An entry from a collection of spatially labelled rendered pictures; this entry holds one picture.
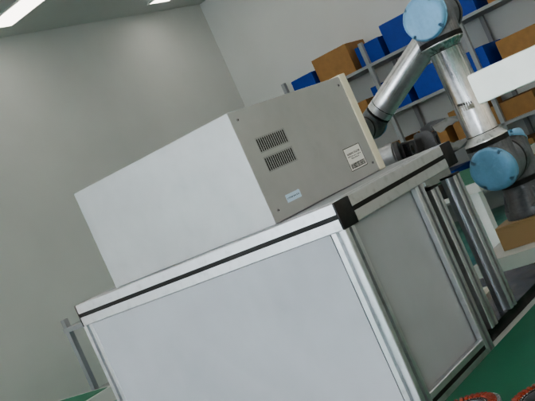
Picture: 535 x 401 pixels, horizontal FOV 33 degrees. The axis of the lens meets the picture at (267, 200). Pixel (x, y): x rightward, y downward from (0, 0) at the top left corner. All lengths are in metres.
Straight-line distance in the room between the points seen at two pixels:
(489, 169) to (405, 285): 0.90
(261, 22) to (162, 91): 1.39
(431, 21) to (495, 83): 1.37
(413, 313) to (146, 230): 0.52
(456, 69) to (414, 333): 1.04
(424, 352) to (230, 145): 0.47
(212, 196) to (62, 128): 7.04
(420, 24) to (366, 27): 7.11
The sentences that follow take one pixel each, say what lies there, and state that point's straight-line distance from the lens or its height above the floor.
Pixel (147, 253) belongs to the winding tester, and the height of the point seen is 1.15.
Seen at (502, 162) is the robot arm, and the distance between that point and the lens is 2.38.
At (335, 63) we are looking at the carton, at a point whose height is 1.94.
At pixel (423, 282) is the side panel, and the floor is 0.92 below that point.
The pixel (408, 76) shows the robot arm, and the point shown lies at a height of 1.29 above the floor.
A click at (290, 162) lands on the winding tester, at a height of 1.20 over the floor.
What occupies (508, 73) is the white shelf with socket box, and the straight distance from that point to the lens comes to 1.02.
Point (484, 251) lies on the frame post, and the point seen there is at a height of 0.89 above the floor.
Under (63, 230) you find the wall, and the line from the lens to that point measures 8.20.
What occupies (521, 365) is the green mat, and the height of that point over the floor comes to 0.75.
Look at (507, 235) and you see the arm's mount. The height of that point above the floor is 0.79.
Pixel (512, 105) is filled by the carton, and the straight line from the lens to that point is 8.42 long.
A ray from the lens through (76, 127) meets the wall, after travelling 8.69.
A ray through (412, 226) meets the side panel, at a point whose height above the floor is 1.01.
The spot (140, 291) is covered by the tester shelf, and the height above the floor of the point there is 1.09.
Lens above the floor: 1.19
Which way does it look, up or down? 1 degrees down
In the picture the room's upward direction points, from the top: 24 degrees counter-clockwise
